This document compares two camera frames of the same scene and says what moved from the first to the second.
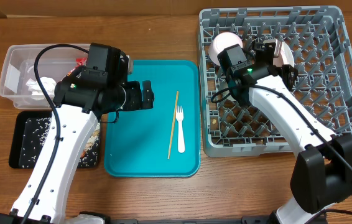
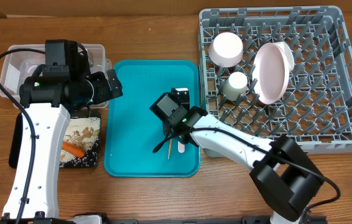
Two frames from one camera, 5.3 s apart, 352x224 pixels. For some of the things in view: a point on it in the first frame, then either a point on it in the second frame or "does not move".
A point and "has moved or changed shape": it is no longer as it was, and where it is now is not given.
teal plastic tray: (136, 142) does not move
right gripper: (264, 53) → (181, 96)
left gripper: (137, 102) → (107, 93)
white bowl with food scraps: (222, 42) has moved or changed shape
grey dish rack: (329, 85) does not move
